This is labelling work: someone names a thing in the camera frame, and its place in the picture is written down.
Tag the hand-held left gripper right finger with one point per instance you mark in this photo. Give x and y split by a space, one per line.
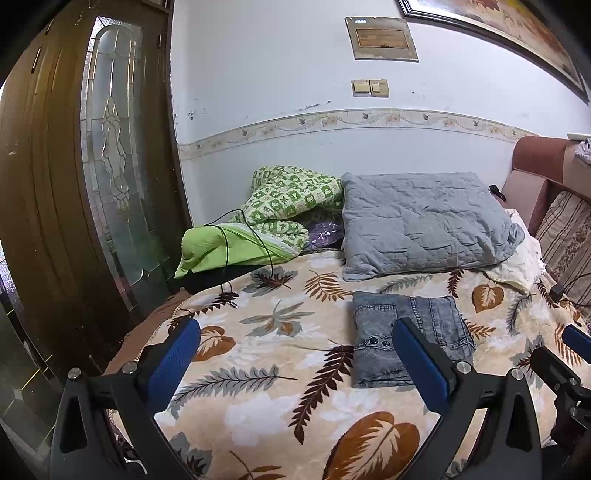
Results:
418 360

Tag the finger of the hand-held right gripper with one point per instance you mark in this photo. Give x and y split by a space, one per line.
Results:
577 339
554 369

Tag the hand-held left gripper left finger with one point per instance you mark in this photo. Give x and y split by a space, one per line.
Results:
178 355

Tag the blue denim pants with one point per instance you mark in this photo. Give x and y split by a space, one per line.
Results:
374 323

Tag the grey cloth on sofa arm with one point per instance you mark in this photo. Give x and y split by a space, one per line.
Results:
584 150

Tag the brown bed sheet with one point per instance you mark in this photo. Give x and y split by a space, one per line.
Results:
138 330

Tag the black charger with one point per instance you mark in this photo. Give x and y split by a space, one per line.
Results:
557 292

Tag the white crumpled cloth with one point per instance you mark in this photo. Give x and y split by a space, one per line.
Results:
521 263

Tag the beige leaf print blanket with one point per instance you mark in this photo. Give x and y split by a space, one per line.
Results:
277 350

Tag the striped beige cushion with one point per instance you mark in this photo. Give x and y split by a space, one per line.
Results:
568 230

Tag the grey quilted pillow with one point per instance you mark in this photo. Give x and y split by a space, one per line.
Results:
415 221

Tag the purple plastic bag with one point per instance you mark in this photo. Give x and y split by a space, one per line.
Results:
323 235

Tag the brown sofa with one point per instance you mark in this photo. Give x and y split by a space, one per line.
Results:
535 157

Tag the green checked quilt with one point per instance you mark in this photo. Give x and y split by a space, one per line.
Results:
286 194

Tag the wooden door with glass panel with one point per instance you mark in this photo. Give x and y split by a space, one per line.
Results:
46 184

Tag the beige light switch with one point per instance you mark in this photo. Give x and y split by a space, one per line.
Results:
361 87
379 88

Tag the square wall plaque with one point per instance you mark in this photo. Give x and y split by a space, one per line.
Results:
381 39

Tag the framed wall picture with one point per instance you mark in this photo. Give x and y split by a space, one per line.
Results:
508 23

